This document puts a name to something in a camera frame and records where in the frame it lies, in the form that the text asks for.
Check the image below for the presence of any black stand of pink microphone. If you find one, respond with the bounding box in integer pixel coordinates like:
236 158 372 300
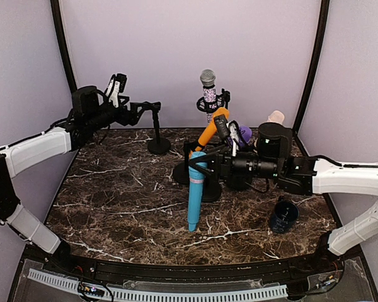
226 178 249 191

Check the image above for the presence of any pink microphone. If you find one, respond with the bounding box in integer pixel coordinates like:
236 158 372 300
267 110 285 125

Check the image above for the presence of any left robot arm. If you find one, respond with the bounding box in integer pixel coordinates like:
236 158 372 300
0 86 161 274

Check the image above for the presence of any purple microphone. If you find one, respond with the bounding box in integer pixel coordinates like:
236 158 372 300
237 126 253 148

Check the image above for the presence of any silver glitter microphone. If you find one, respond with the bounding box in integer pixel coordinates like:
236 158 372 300
198 69 217 123

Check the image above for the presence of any blue microphone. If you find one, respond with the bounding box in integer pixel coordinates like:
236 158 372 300
187 167 205 232

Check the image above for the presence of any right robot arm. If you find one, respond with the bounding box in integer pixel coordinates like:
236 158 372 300
189 122 378 273

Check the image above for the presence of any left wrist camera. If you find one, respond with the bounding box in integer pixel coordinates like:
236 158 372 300
105 73 127 108

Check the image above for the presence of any small circuit board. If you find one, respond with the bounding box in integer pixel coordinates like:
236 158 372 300
77 282 105 298

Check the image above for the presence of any black stand of blue microphone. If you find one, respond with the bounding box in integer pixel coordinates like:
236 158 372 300
147 102 171 155

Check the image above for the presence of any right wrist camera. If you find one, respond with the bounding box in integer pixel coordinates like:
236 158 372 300
213 115 245 157

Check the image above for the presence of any black stand of orange microphone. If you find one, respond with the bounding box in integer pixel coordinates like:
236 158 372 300
172 142 196 185

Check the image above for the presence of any black stand of purple microphone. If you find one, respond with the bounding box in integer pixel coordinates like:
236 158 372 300
202 177 222 203

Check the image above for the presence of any white slotted cable duct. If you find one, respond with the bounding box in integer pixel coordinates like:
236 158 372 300
27 269 288 301

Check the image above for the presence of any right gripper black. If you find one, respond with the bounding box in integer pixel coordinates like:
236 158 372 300
190 144 282 184

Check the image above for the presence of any orange microphone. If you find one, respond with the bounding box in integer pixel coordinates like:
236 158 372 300
194 108 230 152

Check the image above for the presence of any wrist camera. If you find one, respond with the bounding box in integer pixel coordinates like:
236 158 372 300
105 73 127 108
213 115 245 157

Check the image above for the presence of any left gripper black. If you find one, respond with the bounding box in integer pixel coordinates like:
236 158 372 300
87 95 147 131

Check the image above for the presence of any black tripod shock-mount stand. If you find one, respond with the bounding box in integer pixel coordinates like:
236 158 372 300
196 89 231 111

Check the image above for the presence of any dark blue mug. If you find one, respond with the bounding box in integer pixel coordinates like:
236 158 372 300
269 196 299 234

